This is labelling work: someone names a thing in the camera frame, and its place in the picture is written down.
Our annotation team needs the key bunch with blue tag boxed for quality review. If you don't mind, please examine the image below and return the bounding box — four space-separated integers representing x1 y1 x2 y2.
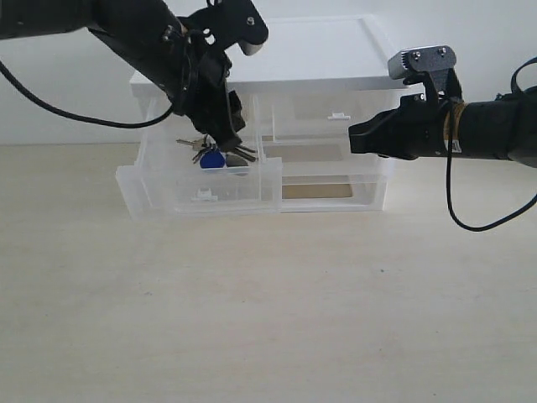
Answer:
175 135 258 170

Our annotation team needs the white plastic drawer cabinet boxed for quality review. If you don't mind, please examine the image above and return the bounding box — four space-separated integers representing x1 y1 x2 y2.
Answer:
128 14 410 213

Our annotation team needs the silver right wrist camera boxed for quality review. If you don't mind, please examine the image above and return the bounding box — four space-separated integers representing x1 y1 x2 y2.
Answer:
388 44 462 105

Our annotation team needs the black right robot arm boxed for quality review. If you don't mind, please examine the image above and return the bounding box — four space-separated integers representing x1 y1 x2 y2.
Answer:
348 86 536 168

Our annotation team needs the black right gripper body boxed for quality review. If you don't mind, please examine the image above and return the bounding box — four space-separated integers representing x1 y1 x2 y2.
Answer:
394 94 449 160

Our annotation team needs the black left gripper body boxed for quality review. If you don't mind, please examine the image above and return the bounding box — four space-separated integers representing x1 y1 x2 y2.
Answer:
104 16 236 127

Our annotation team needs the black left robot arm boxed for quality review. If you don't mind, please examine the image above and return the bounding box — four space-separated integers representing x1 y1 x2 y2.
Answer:
1 1 269 152

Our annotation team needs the black right camera cable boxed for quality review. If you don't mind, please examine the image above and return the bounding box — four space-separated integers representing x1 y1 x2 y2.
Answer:
445 56 537 232

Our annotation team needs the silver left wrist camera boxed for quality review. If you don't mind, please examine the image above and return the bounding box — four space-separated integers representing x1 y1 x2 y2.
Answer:
180 0 269 56

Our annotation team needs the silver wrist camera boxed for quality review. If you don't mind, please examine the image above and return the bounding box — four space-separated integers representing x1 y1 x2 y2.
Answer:
180 0 269 56
388 44 462 105

